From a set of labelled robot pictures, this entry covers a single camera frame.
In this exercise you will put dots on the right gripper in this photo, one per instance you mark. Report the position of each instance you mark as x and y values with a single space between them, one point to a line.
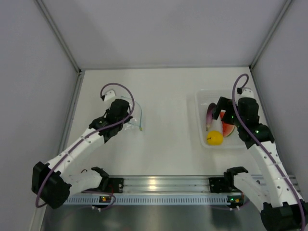
220 106

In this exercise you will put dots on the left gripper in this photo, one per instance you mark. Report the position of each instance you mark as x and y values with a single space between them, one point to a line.
127 115

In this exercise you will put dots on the purple fake eggplant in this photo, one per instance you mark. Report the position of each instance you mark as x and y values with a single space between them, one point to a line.
208 118

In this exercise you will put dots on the clear zip top bag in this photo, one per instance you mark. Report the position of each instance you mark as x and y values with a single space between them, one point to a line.
136 120

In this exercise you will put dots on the green fake lettuce leaf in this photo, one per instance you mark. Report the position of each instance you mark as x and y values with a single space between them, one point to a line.
227 129

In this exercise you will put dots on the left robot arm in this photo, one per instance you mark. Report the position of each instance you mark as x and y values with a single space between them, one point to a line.
55 181

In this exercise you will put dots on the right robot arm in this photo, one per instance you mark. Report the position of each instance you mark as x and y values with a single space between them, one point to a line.
281 206

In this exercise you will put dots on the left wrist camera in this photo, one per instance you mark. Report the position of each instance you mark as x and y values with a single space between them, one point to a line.
110 94

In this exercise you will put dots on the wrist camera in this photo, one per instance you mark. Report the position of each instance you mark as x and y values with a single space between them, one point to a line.
245 93
110 94

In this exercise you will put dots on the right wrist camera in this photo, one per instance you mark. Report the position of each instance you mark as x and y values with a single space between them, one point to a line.
245 93

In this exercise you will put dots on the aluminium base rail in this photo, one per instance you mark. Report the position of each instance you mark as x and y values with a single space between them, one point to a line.
166 185

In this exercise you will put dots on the white slotted cable duct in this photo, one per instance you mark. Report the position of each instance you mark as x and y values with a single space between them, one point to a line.
121 199

